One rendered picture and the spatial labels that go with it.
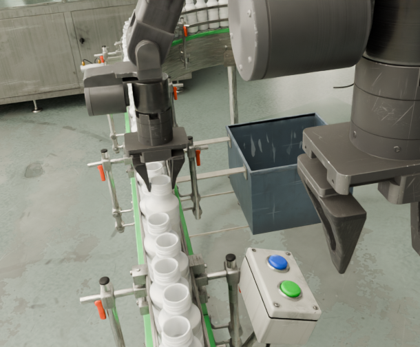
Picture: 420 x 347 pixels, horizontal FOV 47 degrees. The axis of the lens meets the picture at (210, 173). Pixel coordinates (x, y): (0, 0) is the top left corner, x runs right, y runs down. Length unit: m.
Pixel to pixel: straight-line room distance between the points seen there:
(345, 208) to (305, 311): 0.44
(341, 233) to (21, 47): 4.09
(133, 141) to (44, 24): 3.48
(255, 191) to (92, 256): 1.44
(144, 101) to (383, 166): 0.51
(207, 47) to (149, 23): 1.82
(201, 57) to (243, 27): 2.25
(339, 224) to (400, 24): 0.11
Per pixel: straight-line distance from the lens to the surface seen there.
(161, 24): 0.70
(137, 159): 0.79
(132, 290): 0.81
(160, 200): 0.83
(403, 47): 0.27
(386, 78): 0.28
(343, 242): 0.32
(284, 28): 0.24
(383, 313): 2.28
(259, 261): 0.78
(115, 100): 0.74
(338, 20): 0.25
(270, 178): 1.35
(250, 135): 1.62
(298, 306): 0.72
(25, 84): 4.41
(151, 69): 0.71
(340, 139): 0.32
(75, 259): 2.66
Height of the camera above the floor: 1.64
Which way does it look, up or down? 31 degrees down
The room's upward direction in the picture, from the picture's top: 5 degrees counter-clockwise
